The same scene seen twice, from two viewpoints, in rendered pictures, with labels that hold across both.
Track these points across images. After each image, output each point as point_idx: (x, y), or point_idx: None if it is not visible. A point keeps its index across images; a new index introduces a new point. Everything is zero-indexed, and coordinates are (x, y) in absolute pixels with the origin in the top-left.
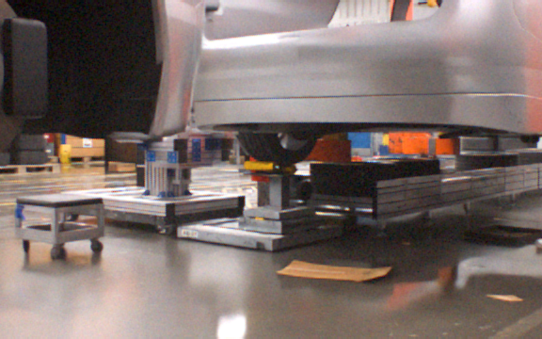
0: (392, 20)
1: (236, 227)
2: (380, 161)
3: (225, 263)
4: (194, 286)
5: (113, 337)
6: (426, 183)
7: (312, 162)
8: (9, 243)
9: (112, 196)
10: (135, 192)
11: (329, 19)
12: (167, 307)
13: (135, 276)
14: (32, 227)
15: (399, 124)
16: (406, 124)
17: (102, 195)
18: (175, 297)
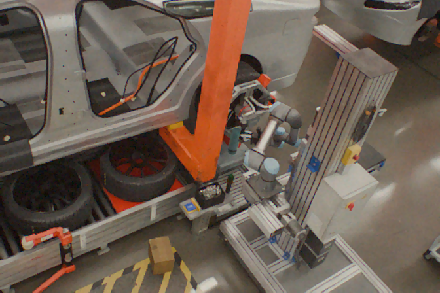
0: (76, 48)
1: (240, 185)
2: (106, 156)
3: (264, 127)
4: (283, 101)
5: (309, 72)
6: (67, 157)
7: (175, 161)
8: (389, 209)
9: (340, 243)
10: (323, 281)
11: (190, 38)
12: (294, 86)
13: (306, 120)
14: (371, 172)
15: (130, 93)
16: (127, 89)
17: (351, 258)
18: (291, 93)
